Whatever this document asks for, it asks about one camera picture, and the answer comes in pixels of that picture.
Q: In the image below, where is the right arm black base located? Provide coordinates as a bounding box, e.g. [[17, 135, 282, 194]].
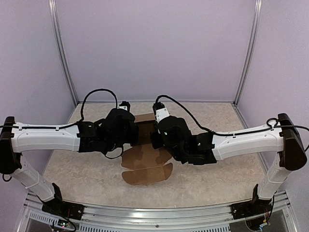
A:
[[230, 184, 273, 220]]

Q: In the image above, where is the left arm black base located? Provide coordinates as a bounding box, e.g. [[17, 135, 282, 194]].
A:
[[42, 183, 85, 220]]

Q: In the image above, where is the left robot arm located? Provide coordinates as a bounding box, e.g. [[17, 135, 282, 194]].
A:
[[0, 108, 139, 215]]

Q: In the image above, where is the left aluminium frame post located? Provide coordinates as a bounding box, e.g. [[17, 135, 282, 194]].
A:
[[48, 0, 79, 106]]

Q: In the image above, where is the aluminium frame post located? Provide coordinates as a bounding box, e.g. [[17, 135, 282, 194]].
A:
[[48, 0, 79, 106], [233, 0, 263, 108]]

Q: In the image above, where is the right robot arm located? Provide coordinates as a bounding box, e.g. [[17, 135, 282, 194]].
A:
[[151, 108, 308, 215]]

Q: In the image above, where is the brown cardboard box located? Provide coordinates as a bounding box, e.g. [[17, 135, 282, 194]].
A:
[[121, 113, 173, 185]]

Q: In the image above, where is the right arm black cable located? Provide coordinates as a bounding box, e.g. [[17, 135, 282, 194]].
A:
[[155, 94, 218, 133]]

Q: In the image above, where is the right aluminium frame post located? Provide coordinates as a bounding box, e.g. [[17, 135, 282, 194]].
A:
[[233, 0, 263, 108]]

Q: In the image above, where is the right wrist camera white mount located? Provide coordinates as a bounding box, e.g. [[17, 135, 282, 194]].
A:
[[153, 101, 170, 123]]

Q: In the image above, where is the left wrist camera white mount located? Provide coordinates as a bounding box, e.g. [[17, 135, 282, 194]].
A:
[[118, 101, 130, 112]]

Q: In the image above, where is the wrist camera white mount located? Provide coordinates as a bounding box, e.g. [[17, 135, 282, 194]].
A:
[[153, 101, 170, 123], [118, 101, 130, 112]]

